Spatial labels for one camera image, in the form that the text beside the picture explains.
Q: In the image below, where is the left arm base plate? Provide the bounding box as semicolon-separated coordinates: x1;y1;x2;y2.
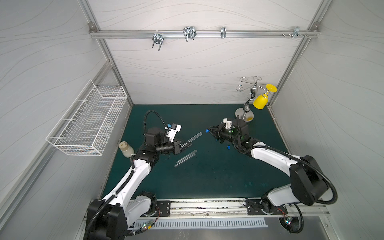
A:
141;201;171;218

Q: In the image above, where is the metal clamp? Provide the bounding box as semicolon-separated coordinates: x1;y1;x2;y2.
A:
282;27;309;39
183;26;197;42
221;27;227;39
152;33;164;51

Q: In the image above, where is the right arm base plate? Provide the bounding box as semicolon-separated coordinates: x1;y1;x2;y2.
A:
242;198;288;216

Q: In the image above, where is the white wire basket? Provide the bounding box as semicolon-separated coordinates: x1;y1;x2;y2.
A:
46;80;128;156

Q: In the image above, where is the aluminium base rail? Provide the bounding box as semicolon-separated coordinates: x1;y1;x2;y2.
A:
83;196;330;221

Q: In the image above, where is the aluminium crossbar rail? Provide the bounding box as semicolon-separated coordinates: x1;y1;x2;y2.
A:
90;29;321;39

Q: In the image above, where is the beige plastic bottle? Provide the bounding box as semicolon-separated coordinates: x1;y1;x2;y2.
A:
119;141;135;158

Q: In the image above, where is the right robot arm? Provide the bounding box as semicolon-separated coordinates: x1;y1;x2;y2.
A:
206;118;338;234

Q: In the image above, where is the green table mat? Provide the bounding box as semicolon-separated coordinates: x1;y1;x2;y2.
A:
101;104;310;201

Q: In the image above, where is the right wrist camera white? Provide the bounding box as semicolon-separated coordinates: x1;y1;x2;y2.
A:
223;118;233;130

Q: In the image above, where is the clear test tube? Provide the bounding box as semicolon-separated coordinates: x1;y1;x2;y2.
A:
175;153;196;168
186;132;203;144
177;150;197;164

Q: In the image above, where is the chrome cup holder stand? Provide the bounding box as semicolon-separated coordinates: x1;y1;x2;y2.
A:
235;76;270;123

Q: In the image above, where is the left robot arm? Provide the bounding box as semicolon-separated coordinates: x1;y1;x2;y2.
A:
83;124;191;240

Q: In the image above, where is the white slotted cable duct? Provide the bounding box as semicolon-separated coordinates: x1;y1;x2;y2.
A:
152;218;269;230

